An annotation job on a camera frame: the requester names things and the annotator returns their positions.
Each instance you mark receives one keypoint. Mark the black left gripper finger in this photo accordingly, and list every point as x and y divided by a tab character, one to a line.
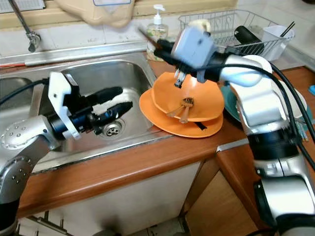
106	96
118	111

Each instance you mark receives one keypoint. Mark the thin dark utensil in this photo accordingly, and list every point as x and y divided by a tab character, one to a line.
147	37

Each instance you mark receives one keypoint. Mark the plain orange plastic plate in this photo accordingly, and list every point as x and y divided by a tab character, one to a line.
202	96

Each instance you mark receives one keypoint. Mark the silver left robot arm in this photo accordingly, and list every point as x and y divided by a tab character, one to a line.
24	147

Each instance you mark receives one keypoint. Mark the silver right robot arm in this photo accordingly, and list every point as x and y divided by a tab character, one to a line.
256	103

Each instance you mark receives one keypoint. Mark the clear soap pump bottle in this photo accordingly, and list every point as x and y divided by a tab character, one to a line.
156	34

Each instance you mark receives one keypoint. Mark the round sink drain strainer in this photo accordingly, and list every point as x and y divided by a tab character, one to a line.
112	129

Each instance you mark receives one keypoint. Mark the stainless steel double sink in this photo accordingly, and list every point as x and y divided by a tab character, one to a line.
128	73

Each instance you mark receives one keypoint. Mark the beige cup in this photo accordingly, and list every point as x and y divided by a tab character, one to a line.
198	24

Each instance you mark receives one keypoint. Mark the orange plate with black stripe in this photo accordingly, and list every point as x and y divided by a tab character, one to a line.
170	125

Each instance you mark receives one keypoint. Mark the brown fork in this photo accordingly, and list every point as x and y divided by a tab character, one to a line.
186	105

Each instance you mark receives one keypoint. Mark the beige bag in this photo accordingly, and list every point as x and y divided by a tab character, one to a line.
98	14

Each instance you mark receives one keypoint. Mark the teal plate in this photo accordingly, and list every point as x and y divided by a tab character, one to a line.
228	101

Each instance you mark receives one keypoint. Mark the black cup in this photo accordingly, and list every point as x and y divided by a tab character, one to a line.
248	37

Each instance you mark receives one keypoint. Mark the thin red strip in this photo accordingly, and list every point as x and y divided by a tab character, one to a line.
12	65

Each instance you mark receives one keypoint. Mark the chrome faucet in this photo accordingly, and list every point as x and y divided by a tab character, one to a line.
32	37

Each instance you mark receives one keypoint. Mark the white cabinet door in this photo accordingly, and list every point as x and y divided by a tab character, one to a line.
128	206

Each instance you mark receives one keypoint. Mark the white cutlery holder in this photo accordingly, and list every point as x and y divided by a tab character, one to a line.
275	42

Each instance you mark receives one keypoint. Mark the white slatted vent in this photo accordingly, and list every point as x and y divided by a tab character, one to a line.
29	5

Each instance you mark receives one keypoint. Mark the black chopsticks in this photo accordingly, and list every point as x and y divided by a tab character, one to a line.
288	28

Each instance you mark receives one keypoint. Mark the white plate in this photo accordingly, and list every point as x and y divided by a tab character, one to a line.
301	101

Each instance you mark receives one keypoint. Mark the wooden cabinet door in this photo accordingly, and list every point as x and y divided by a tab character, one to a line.
216	211

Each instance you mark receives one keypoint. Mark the small blue item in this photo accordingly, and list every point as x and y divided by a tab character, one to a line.
312	90

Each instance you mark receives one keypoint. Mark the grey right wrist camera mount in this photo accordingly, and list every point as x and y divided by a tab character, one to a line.
192	46

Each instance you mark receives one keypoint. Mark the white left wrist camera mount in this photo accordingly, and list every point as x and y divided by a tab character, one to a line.
59	96

